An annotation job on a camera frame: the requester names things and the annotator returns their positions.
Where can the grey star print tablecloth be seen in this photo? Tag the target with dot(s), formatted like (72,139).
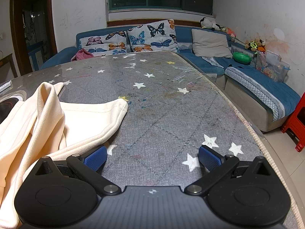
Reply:
(166,100)

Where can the red plastic stool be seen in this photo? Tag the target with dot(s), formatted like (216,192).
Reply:
(297,121)

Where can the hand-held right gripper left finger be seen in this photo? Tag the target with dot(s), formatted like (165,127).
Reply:
(95,158)

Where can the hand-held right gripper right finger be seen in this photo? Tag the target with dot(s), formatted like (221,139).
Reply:
(209,158)

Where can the blue patterned sofa cover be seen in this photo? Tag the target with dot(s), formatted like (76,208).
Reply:
(269,85)

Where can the orange pink plush toy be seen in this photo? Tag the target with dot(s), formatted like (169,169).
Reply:
(230,32)

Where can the clear plastic storage box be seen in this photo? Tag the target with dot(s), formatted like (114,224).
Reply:
(274,66)

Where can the brown wooden door frame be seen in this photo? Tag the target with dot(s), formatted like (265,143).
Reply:
(53,16)

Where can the green plastic bowl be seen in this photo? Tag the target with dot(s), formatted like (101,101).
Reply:
(241,57)

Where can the panda plush toy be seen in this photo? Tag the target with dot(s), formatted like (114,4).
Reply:
(207,23)

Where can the cream sweatshirt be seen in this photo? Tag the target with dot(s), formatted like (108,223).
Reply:
(78,121)

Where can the wooden side table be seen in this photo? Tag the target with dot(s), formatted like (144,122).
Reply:
(9,62)

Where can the brown orange plush toy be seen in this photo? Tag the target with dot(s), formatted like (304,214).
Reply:
(261,45)

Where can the blue corner sofa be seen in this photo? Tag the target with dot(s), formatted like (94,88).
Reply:
(188,34)

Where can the white plastic object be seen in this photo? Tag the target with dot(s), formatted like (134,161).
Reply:
(5,86)

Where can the wide butterfly print pillow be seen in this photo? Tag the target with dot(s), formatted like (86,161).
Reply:
(104,44)

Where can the plain grey pillow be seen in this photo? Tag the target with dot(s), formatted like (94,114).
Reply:
(209,43)

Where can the pink cloth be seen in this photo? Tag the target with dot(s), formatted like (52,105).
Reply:
(82,54)

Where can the round black induction cooker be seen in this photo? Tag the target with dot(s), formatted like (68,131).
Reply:
(7,105)

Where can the square butterfly print pillow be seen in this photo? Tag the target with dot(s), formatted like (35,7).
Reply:
(152,35)

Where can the yellow green plush toy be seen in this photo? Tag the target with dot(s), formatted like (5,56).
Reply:
(252,45)

